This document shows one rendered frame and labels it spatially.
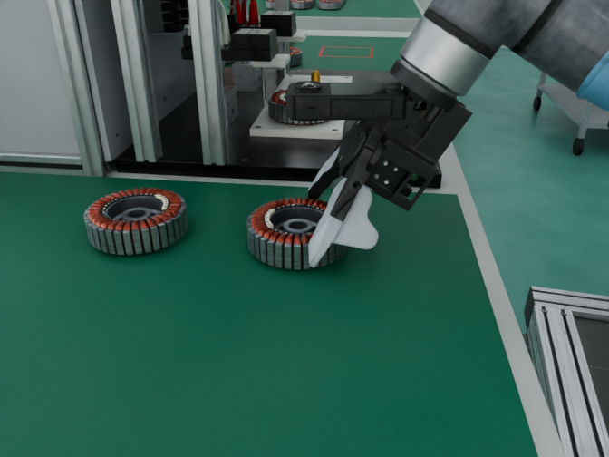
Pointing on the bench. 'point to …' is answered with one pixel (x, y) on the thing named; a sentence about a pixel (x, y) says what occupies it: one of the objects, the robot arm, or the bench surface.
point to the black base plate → (291, 169)
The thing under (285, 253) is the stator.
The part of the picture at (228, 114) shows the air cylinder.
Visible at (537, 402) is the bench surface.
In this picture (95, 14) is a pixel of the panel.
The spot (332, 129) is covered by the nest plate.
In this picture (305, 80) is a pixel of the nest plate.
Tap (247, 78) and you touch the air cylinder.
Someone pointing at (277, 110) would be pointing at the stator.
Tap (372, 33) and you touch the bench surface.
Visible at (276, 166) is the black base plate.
